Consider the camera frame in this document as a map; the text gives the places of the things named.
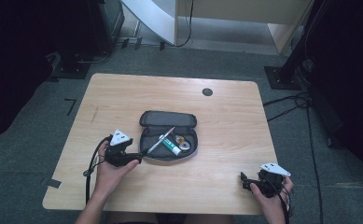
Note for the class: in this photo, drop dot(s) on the black stand with flat base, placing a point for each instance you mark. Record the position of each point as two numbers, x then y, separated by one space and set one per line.
72 68

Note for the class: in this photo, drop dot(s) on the small black floor bracket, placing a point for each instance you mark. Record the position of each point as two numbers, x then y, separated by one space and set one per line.
162 46
125 43

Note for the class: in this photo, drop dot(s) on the silver pen with pink grip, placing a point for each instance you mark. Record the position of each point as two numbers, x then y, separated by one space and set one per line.
157 144

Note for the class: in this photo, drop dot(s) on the green glue stick white cap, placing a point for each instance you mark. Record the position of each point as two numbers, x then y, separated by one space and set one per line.
170 145

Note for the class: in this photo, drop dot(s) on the dark round table grommet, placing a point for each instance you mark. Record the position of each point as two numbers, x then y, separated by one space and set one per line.
207 91

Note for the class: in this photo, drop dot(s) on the dark curtain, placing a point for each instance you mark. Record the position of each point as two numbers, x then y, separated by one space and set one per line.
350 77
11 62

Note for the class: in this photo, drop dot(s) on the black zip pencil case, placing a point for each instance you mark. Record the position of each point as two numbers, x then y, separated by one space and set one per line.
166 119

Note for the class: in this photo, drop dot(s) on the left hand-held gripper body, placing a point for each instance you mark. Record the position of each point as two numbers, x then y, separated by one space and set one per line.
117 154

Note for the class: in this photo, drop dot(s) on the black equipment box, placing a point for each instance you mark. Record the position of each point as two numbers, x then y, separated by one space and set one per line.
109 21

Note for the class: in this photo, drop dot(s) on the person's right hand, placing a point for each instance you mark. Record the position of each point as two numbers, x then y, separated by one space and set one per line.
274 205

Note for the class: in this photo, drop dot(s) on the black post with square base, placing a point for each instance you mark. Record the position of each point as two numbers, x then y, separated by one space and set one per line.
283 77

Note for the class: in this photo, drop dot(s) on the black floor tape corner mark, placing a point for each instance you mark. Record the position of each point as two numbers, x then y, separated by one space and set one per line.
71 105

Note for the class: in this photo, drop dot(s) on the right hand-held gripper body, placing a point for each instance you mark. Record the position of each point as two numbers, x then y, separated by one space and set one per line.
271 185

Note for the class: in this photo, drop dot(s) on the beige wooden cabinet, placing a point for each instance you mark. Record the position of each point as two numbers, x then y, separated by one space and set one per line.
250 11

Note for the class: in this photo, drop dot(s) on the white curved panel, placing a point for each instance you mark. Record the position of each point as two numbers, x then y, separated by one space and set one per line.
152 17

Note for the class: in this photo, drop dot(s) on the person's left hand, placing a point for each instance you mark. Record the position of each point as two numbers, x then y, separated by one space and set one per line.
109 177

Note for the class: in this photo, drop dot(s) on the black tape piece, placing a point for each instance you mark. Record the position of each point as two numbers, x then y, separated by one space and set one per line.
54 183

